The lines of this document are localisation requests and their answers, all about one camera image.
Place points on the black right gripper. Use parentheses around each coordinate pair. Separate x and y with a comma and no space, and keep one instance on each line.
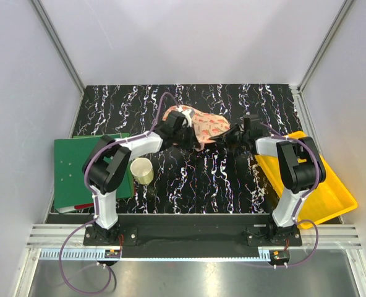
(232,130)

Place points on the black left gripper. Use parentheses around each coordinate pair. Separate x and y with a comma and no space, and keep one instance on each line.
(191,142)

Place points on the pink floral mesh laundry bag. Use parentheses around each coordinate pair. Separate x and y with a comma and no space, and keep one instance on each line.
(206,125)

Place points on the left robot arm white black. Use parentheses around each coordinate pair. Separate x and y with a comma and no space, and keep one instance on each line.
(107,163)

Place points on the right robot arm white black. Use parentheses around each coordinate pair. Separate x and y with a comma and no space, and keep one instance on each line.
(300,168)

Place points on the cream ceramic mug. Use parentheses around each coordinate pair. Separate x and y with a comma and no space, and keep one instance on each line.
(142,170)

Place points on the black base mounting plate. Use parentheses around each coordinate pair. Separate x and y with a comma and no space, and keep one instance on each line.
(186,237)

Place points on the red folder under binder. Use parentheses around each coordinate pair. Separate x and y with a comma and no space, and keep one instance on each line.
(119,196)

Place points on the green binder folder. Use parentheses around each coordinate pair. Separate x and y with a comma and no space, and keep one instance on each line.
(69,158)

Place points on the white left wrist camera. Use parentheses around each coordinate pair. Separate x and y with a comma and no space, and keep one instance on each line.
(188,113)

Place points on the aluminium rail frame front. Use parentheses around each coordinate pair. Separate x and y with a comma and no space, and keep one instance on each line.
(330,262)

